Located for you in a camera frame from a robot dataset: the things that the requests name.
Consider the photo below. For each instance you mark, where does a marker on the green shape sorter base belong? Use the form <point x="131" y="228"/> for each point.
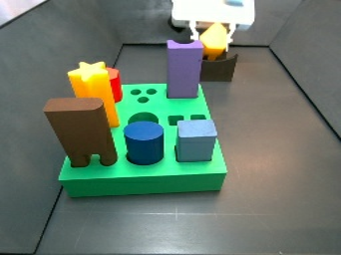
<point x="146" y="103"/>

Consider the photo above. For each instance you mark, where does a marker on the purple notched tall block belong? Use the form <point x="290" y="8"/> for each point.
<point x="185" y="58"/>

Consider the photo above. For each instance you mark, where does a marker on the black curved fixture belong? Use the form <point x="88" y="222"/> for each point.
<point x="218" y="70"/>

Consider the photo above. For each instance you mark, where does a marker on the orange three prong block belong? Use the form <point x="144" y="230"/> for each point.
<point x="213" y="39"/>

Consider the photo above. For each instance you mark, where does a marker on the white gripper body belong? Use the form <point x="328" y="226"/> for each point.
<point x="213" y="11"/>

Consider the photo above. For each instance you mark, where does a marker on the yellow star block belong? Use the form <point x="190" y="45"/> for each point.
<point x="90" y="81"/>

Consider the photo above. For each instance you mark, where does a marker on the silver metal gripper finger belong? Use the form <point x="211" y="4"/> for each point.
<point x="229" y="35"/>

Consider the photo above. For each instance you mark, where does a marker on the red block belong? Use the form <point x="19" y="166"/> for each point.
<point x="115" y="84"/>

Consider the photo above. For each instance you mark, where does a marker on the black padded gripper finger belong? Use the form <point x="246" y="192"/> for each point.
<point x="194" y="34"/>

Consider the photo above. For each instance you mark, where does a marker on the dark blue cylinder block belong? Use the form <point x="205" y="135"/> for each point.
<point x="144" y="141"/>

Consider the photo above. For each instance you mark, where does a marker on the brown arch block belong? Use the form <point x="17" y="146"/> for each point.
<point x="79" y="122"/>

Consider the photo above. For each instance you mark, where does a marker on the light blue square block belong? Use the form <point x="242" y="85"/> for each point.
<point x="195" y="140"/>

